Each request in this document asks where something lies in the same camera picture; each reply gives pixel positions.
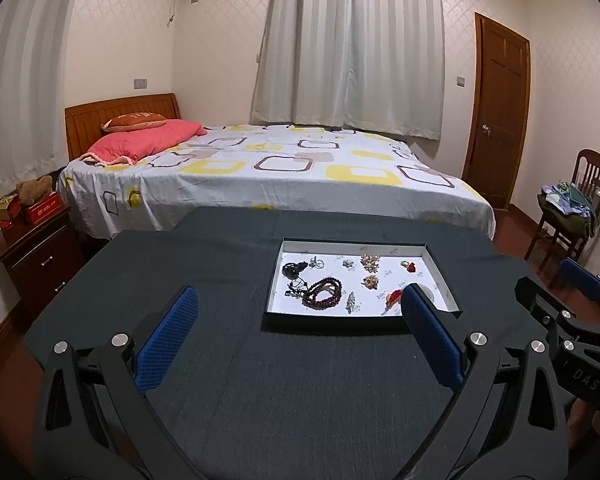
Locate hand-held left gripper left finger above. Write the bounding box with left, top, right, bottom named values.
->
left=32, top=286, right=201, bottom=480

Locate orange pillow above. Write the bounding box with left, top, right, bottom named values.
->
left=100, top=112, right=167, bottom=133

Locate wooden nightstand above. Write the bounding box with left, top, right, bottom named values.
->
left=0, top=205, right=88, bottom=318

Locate dark grey table cloth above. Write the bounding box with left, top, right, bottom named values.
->
left=22, top=205, right=581, bottom=480

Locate dark red bead bracelet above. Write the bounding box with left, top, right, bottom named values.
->
left=301, top=276, right=343, bottom=309

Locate white window curtain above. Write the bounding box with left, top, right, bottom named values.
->
left=250, top=0, right=443, bottom=141

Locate wooden door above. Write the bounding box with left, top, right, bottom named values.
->
left=462, top=11, right=531, bottom=210

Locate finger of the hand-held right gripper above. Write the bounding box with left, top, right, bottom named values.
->
left=514, top=276, right=581, bottom=333
left=559, top=258, right=600, bottom=311

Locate pink blanket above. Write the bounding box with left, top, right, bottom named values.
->
left=80, top=119, right=207, bottom=167

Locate pile of clothes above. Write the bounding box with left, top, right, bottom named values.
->
left=539, top=180, right=600, bottom=233

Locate white yellow patterned bedsheet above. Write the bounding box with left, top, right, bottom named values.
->
left=60, top=124, right=496, bottom=241

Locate sheer white side curtain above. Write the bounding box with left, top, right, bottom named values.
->
left=0, top=0, right=81, bottom=211

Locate red gift box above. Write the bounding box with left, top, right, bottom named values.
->
left=20, top=192, right=61, bottom=225

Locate white shallow box tray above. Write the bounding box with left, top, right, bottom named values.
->
left=262, top=238, right=465, bottom=333

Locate wooden headboard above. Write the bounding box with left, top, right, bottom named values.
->
left=64, top=93, right=182, bottom=161

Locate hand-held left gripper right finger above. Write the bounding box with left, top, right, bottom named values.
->
left=400, top=282, right=571, bottom=480

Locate brown teddy bear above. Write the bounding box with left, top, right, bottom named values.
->
left=16, top=175, right=53, bottom=207

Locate wooden chair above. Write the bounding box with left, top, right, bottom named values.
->
left=525, top=149, right=600, bottom=273

